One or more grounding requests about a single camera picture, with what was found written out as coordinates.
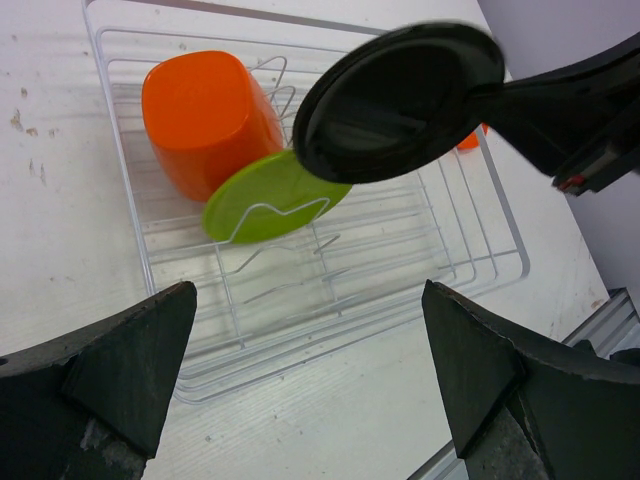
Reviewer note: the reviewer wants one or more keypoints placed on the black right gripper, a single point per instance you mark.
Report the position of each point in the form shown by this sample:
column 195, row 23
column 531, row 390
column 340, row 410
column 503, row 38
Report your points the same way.
column 579, row 122

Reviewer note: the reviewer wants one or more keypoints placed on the black left finger, left gripper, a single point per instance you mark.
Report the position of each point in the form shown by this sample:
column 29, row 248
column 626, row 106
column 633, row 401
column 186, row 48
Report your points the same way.
column 92, row 404

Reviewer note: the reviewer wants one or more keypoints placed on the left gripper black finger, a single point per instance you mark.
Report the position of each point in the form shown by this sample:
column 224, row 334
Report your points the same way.
column 525, row 395

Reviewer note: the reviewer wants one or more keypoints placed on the orange plastic cup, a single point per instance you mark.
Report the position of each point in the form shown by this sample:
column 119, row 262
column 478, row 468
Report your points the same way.
column 206, row 118

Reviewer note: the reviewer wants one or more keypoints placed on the black plastic plate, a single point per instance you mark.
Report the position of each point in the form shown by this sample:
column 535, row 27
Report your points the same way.
column 396, row 103

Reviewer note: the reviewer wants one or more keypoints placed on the orange plastic plate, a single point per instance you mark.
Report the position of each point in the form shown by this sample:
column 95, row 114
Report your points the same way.
column 471, row 142

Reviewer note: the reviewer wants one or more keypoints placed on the green plastic plate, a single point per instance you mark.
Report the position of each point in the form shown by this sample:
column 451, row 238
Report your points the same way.
column 275, row 200

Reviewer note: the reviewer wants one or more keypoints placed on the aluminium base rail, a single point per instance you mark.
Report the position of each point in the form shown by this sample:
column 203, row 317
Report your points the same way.
column 550, row 390

